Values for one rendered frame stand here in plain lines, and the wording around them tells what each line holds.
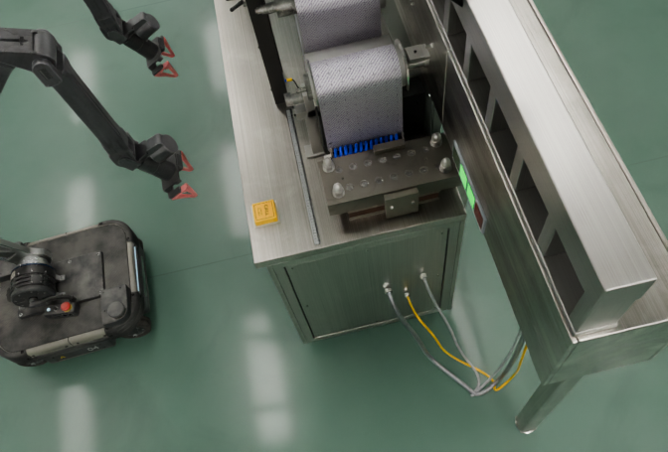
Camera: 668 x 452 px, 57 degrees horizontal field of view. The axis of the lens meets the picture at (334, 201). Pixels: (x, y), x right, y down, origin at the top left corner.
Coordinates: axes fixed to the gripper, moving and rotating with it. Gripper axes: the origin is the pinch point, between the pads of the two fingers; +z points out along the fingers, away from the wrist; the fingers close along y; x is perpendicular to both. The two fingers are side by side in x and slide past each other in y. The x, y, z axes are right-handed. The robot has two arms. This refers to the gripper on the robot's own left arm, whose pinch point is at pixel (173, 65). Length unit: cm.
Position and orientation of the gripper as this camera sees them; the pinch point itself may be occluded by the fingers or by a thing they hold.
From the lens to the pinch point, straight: 221.4
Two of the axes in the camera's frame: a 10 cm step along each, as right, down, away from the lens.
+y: -2.5, -8.2, 5.2
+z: 5.7, 3.1, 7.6
